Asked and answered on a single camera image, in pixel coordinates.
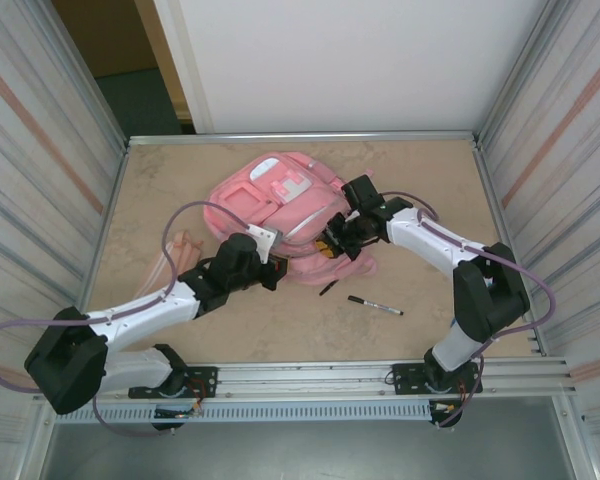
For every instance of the black marker pen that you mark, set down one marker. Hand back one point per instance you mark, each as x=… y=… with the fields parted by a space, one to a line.
x=328 y=288

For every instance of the pink zipper pencil case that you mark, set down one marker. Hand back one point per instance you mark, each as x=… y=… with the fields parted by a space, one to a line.
x=185 y=252

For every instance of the pink school backpack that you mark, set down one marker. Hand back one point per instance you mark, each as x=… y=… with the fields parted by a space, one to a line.
x=290 y=210

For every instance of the black marker white label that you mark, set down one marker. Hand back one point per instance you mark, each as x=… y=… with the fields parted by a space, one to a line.
x=370 y=303

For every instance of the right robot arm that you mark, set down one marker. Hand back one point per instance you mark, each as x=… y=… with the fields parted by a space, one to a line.
x=490 y=295

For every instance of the grey metal panel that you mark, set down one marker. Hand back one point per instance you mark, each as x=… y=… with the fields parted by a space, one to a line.
x=305 y=450

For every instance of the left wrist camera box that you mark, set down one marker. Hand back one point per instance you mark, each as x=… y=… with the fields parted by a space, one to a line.
x=266 y=240

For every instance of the long aluminium mounting rail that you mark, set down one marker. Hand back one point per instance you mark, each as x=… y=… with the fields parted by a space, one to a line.
x=305 y=375

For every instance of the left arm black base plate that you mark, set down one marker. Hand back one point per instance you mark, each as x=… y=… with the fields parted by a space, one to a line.
x=205 y=380

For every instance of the aluminium side frame rail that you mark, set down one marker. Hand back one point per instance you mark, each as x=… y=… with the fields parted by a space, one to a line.
x=485 y=175
x=120 y=172

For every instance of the short aluminium frame rail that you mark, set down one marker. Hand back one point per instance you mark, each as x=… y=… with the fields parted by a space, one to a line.
x=205 y=138

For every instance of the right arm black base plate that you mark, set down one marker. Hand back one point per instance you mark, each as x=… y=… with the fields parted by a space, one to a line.
x=405 y=377

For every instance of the white door frame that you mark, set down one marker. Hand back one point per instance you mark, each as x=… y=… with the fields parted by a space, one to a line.
x=182 y=60

